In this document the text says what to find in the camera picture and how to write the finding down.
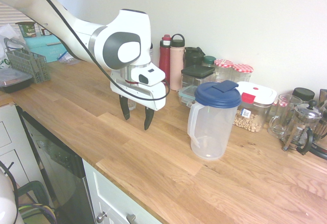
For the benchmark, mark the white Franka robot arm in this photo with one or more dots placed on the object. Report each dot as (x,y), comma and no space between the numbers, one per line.
(76,29)

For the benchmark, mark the wide jar red checkered lid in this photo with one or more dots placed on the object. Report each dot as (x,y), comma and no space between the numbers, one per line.
(242,71)

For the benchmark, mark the red water bottle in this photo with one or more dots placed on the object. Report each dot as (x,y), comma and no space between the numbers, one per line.
(164,60)

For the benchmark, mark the clear drinking glass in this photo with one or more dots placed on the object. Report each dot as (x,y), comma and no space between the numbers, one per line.
(132,105)

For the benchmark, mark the silver cabinet knob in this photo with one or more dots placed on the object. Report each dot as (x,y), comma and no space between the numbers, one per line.
(101,217)
(131,219)

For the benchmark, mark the steel french press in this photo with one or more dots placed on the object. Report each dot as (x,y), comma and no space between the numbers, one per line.
(323,116)

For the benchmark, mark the square clear container dark lid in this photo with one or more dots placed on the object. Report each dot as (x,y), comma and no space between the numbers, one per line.
(198,71)

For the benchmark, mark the black steel dishwasher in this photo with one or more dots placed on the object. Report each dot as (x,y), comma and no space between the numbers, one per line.
(58,162)

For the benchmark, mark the clear glass mug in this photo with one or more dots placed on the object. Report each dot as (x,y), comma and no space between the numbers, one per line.
(279,121)

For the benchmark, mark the glass container teal lid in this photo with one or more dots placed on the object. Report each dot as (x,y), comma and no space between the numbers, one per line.
(186,93)

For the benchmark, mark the green oatmeal cup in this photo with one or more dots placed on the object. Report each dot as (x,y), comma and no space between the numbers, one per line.
(26,29)

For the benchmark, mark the tall jar red checkered lid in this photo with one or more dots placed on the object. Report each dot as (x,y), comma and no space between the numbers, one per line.
(223,68)

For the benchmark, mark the white plastic shopping bag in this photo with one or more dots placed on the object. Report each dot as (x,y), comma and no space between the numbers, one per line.
(7,37)

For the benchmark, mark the white window blind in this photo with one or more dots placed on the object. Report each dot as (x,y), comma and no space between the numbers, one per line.
(12,17)

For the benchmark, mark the small brown white cup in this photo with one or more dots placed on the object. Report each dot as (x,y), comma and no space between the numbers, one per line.
(45,31)

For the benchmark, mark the teal bread box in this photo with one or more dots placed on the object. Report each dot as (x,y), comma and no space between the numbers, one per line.
(43,47)

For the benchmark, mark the grey plastic cutlery basket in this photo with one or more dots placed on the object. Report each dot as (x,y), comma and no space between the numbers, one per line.
(28,64)

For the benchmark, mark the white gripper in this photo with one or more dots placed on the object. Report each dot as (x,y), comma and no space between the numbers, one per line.
(143,96)

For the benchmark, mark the jar with black lid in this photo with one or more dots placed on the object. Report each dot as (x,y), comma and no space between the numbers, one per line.
(304,93)

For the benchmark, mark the nut container white lid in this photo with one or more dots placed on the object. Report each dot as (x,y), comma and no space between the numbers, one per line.
(258,96)

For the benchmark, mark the pink bottle black lid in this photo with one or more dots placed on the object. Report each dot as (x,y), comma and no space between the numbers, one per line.
(176,65)

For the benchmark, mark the white base cabinet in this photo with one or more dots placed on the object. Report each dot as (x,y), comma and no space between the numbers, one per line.
(110,196)

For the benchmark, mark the black plastic food tray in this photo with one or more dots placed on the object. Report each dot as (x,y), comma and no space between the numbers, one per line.
(14,80)

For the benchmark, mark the green metal stand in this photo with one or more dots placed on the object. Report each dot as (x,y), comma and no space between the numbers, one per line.
(35,190)

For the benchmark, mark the clear zip plastic bag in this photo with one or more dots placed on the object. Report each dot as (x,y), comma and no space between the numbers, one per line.
(67,59)

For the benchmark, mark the white drawer cabinet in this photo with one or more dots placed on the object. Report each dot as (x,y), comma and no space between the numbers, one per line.
(12,142)

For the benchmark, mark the dark green shaker bottle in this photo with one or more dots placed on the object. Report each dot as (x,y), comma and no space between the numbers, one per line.
(192,56)

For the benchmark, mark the black appliance base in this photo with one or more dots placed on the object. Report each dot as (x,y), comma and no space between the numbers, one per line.
(319,151)

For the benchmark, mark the jar with green lid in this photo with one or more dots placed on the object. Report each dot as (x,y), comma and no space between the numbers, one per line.
(209,61)

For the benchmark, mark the clear plastic pitcher blue lid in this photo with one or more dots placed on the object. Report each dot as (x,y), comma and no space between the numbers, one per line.
(212,121)

